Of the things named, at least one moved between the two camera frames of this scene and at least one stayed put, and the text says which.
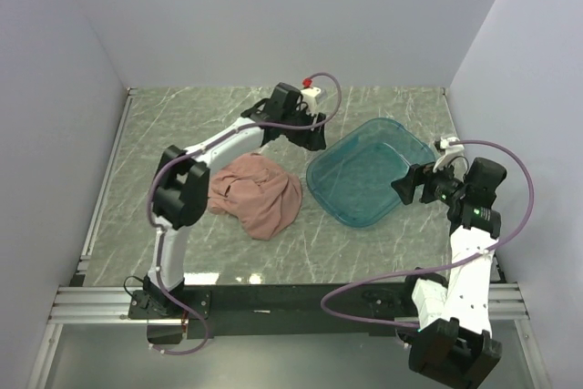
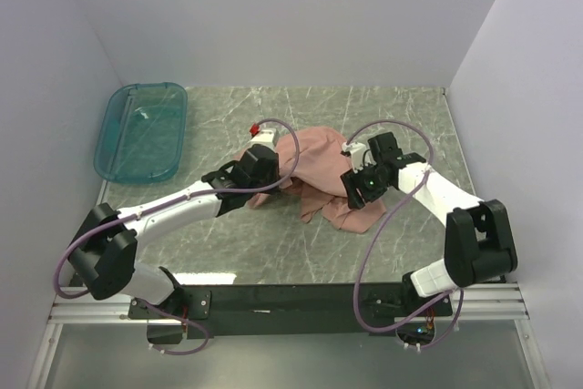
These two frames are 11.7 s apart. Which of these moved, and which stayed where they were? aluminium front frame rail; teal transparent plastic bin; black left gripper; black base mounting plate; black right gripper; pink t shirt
Moved: pink t shirt; teal transparent plastic bin; black right gripper; black left gripper
Stayed: aluminium front frame rail; black base mounting plate
